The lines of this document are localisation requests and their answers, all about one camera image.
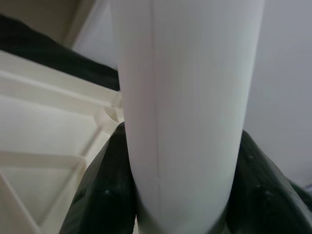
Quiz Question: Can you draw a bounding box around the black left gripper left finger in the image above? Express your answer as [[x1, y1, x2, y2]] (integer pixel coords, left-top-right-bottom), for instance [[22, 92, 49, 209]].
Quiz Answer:
[[59, 121, 137, 234]]

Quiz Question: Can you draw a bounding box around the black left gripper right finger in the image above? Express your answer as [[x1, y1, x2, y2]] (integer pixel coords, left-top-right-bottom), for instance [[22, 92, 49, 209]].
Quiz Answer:
[[225, 130, 312, 234]]

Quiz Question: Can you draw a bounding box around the white plastic table top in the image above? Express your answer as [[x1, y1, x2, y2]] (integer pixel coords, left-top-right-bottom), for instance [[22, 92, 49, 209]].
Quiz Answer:
[[0, 50, 126, 234]]

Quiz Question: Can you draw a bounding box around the white plastic table leg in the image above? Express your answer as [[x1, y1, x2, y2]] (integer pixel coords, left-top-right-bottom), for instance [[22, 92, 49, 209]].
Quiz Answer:
[[111, 0, 265, 234]]

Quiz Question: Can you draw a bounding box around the black cloth table cover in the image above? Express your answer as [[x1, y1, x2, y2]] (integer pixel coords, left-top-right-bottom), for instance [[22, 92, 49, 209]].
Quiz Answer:
[[0, 13, 120, 91]]

